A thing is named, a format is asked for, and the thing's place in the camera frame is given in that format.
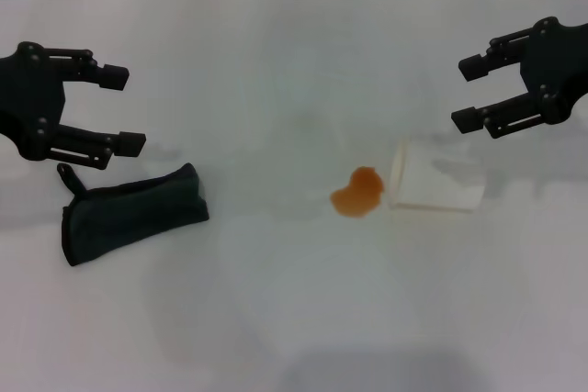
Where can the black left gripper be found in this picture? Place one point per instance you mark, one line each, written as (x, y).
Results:
(27, 98)

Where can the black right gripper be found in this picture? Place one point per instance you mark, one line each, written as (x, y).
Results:
(560, 66)

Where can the orange-brown liquid stain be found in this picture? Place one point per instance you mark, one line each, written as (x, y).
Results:
(356, 197)

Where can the dark blue rag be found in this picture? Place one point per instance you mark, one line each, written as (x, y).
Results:
(133, 217)

